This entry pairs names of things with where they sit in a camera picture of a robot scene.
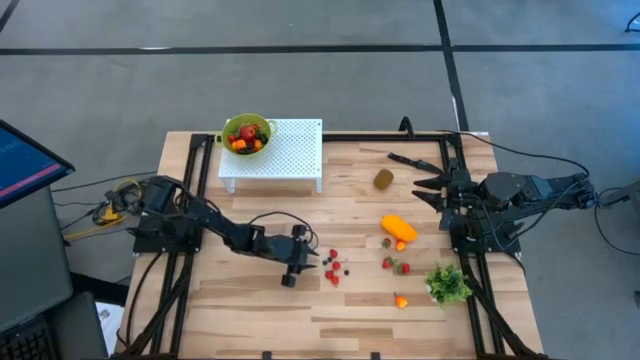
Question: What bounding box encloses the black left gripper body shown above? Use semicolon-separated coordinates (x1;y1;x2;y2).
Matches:
259;225;307;289

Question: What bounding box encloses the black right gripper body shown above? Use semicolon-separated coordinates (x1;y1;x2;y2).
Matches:
439;159;481;231

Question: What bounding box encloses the black knife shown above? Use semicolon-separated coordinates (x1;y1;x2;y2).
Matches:
387;152;445;176

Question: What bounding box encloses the yellow orange toy mango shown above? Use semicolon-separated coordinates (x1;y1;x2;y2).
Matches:
380;214;419;244

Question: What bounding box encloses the brown toy kiwi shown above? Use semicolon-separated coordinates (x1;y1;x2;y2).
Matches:
372;168;396;192

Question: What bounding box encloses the green artificial plant bunch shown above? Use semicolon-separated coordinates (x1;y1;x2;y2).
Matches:
424;263;474;307

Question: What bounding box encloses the white perforated shelf riser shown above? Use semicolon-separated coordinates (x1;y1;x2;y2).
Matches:
217;118;324;195

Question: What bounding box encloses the green colander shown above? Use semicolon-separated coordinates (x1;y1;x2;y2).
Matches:
214;112;279;158

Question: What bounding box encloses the grey stand foot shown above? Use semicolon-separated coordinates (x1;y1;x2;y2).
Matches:
597;180;640;210

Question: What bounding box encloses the white paper sheet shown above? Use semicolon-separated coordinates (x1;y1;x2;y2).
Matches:
95;301;125;354

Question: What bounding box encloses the black box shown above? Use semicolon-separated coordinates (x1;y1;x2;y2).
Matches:
49;292;109;360

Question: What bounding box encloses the computer monitor with blue screen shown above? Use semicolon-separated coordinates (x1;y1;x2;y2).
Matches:
0;118;76;210

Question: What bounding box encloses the black keyboard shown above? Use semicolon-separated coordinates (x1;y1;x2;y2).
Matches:
0;327;56;360

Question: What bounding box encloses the black left wrist camera cable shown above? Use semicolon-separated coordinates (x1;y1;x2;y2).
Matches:
248;210;315;247

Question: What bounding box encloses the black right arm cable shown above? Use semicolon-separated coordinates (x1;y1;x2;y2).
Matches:
438;128;592;176

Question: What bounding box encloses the black power cable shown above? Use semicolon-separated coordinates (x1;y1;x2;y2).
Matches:
124;252;166;351

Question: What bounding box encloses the yellow cable coil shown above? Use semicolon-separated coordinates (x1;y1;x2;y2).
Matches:
64;178;145;242

